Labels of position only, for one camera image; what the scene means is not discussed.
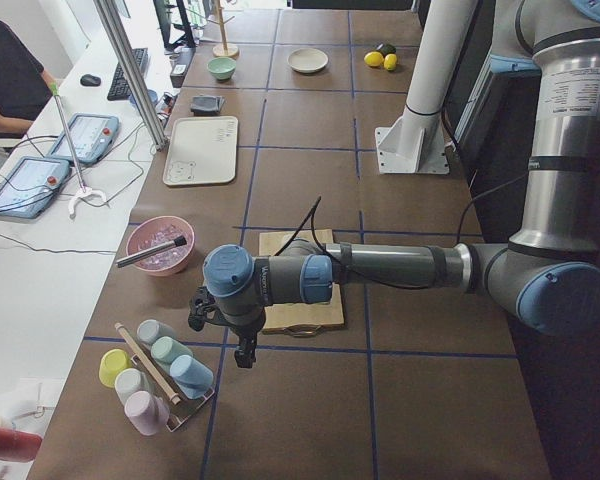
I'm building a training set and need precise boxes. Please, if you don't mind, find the grey blue cup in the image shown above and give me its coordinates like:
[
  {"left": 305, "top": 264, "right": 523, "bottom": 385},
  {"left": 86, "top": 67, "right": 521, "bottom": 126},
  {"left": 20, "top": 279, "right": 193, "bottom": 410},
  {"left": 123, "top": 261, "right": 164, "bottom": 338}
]
[{"left": 136, "top": 319, "right": 177, "bottom": 347}]

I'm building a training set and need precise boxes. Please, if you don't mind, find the green bowl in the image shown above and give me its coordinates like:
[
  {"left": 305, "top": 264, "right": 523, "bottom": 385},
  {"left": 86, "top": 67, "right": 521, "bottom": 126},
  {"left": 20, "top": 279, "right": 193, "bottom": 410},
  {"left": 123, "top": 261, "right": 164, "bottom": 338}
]
[{"left": 207, "top": 57, "right": 237, "bottom": 81}]

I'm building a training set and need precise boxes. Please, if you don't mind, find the yellow cup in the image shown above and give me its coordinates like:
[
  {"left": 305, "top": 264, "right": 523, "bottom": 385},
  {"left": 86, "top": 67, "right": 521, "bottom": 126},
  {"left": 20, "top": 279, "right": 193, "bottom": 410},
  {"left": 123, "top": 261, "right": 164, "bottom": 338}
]
[{"left": 98, "top": 348, "right": 131, "bottom": 388}]

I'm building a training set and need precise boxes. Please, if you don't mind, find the pink bowl with ice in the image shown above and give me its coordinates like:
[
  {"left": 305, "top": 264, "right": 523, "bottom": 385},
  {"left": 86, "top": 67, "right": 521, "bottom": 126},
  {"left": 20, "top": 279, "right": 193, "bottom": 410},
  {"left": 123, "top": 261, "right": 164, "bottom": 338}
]
[{"left": 126, "top": 216, "right": 195, "bottom": 277}]

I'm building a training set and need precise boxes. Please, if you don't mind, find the wooden mug tree stand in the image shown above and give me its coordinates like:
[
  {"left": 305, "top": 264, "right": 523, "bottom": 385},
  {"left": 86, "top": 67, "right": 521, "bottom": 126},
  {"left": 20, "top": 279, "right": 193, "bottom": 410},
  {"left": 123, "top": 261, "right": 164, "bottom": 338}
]
[{"left": 209, "top": 0, "right": 239, "bottom": 58}]

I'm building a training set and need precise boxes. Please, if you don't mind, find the folded grey cloth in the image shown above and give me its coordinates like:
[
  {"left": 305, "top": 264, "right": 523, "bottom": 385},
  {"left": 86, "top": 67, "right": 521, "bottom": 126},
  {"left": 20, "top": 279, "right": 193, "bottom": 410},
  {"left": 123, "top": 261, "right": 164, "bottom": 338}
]
[{"left": 190, "top": 95, "right": 225, "bottom": 116}]

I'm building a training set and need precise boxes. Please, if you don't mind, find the black keyboard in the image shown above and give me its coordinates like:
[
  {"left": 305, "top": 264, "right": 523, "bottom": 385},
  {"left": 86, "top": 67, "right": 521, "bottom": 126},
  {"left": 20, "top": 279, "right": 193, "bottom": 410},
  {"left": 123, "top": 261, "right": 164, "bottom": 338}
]
[{"left": 106, "top": 47, "right": 151, "bottom": 102}]

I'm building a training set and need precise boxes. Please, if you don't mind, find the red bottle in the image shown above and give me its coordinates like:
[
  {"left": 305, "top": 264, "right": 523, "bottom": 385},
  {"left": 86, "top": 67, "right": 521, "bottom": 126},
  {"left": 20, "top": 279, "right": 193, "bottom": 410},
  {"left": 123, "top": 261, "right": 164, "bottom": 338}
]
[{"left": 0, "top": 427, "right": 42, "bottom": 462}]

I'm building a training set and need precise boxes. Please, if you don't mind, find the reacher grabber stick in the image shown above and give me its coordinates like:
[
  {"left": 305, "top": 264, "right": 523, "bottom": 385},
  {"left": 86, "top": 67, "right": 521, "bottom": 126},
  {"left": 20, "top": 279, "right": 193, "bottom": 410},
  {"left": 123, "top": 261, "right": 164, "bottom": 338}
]
[{"left": 49, "top": 82, "right": 107, "bottom": 219}]

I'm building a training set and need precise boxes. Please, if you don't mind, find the mint green cup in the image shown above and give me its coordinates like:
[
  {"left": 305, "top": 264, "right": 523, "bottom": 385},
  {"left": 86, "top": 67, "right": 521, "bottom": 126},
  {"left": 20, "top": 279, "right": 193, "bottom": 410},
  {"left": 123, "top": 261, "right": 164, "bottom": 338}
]
[{"left": 151, "top": 336, "right": 194, "bottom": 373}]

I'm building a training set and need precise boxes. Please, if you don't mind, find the white camera mast with base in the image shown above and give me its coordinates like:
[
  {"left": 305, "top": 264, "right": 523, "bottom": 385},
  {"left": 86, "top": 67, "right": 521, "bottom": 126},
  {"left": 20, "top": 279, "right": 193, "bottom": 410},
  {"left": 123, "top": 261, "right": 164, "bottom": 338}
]
[{"left": 375, "top": 0, "right": 478, "bottom": 175}]

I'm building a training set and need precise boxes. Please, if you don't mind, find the pink cup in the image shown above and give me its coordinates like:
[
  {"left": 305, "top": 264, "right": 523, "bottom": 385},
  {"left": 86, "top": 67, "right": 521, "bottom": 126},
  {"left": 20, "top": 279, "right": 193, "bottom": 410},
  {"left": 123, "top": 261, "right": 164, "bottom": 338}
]
[{"left": 124, "top": 391, "right": 169, "bottom": 436}]

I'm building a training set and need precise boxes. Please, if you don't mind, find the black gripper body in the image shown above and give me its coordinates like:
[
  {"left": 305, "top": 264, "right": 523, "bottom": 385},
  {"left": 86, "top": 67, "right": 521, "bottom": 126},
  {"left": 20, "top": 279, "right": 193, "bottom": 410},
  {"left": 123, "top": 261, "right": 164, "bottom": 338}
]
[{"left": 228, "top": 319, "right": 265, "bottom": 356}]

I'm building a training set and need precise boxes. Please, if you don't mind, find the dark green avocado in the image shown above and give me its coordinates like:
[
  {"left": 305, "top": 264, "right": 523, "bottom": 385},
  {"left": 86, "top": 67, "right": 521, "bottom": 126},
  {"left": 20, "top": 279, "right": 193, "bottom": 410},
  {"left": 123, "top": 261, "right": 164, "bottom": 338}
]
[{"left": 375, "top": 43, "right": 396, "bottom": 57}]

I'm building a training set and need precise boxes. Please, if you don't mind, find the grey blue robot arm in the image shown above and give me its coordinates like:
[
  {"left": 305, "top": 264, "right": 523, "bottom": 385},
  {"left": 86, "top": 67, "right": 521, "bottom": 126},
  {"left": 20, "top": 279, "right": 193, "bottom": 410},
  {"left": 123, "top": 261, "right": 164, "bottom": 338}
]
[{"left": 188, "top": 1, "right": 600, "bottom": 368}]

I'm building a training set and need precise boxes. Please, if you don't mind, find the blue teach pendant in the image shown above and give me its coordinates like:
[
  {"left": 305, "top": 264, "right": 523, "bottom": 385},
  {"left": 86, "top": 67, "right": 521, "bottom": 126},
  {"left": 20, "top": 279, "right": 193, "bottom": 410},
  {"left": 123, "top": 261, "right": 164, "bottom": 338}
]
[
  {"left": 0, "top": 157, "right": 72, "bottom": 220},
  {"left": 68, "top": 113, "right": 120, "bottom": 165}
]

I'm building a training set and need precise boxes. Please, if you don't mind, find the clear acrylic cup rack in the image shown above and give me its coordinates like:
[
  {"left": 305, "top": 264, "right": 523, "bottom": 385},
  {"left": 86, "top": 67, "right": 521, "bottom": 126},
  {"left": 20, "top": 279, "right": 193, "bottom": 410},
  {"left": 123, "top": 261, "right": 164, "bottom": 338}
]
[{"left": 131, "top": 355, "right": 215, "bottom": 433}]

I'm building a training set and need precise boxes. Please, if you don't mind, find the aluminium frame post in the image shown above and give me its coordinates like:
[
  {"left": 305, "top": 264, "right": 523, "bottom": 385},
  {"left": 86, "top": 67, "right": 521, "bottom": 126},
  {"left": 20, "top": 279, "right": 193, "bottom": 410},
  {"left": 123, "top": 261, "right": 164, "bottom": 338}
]
[{"left": 94, "top": 0, "right": 168, "bottom": 151}]

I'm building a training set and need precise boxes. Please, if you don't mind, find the black computer mouse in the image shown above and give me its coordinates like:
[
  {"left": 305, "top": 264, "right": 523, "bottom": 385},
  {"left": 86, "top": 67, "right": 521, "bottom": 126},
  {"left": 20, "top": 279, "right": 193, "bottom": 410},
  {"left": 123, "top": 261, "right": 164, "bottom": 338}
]
[{"left": 80, "top": 74, "right": 101, "bottom": 87}]

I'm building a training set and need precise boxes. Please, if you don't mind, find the steel muddler black tip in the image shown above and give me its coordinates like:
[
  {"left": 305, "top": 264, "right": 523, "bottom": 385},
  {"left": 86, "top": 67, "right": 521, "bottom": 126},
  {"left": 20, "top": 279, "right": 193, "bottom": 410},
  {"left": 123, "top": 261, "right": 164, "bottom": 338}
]
[{"left": 115, "top": 235, "right": 187, "bottom": 268}]

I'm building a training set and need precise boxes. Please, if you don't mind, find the light grey cup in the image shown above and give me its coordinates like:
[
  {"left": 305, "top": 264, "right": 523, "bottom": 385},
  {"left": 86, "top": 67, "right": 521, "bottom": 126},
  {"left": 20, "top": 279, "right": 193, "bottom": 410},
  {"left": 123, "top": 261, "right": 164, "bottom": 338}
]
[{"left": 114, "top": 368, "right": 154, "bottom": 406}]

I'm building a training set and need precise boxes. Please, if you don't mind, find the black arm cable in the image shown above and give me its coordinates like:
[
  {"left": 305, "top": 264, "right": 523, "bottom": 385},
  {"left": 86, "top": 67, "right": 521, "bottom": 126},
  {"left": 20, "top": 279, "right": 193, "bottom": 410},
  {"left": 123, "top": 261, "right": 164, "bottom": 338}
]
[{"left": 279, "top": 196, "right": 531, "bottom": 290}]

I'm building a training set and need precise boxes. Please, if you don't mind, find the yellow lemon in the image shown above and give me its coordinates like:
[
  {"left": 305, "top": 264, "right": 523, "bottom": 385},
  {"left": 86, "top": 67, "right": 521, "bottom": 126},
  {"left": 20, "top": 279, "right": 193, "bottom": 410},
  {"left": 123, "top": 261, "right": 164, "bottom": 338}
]
[
  {"left": 383, "top": 53, "right": 398, "bottom": 71},
  {"left": 364, "top": 51, "right": 384, "bottom": 68}
]

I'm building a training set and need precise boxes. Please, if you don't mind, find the wooden rack rod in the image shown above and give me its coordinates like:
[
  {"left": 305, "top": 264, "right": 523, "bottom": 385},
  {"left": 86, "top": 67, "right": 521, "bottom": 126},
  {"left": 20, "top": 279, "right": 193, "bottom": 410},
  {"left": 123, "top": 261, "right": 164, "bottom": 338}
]
[{"left": 114, "top": 322, "right": 183, "bottom": 405}]

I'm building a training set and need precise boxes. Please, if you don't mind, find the near blue teach pendant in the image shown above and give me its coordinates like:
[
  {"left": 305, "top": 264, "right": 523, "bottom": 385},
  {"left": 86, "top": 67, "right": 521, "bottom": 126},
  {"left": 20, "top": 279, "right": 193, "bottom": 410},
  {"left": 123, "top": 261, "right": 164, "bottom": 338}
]
[{"left": 0, "top": 157, "right": 72, "bottom": 220}]

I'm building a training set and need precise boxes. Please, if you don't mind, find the far blue teach pendant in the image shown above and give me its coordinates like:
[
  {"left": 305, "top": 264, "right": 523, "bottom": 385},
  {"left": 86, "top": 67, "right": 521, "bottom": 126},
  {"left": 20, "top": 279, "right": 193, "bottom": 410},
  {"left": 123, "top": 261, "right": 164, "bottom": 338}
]
[{"left": 68, "top": 113, "right": 120, "bottom": 165}]

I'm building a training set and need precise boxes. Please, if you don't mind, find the white bear print tray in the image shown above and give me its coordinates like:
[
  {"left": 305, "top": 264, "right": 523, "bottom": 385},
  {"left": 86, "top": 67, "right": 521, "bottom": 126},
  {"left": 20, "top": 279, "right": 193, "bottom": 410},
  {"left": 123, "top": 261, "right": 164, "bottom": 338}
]
[{"left": 163, "top": 116, "right": 239, "bottom": 187}]

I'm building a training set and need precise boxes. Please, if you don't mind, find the white round plate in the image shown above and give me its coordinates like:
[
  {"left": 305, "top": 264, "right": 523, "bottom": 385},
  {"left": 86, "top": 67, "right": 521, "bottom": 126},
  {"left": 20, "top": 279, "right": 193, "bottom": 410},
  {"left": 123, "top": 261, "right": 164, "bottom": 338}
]
[{"left": 287, "top": 48, "right": 329, "bottom": 74}]

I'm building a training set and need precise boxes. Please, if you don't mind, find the seated person black shirt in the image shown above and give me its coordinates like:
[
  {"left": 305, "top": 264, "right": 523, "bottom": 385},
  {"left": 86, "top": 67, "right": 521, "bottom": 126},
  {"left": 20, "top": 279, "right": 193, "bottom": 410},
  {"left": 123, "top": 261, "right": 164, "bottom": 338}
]
[{"left": 0, "top": 20, "right": 56, "bottom": 138}]

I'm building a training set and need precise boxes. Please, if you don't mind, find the bamboo cutting board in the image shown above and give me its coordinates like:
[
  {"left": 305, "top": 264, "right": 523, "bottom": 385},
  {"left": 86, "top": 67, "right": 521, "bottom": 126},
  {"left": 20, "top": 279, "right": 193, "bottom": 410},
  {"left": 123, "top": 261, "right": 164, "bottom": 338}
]
[{"left": 258, "top": 229, "right": 345, "bottom": 337}]

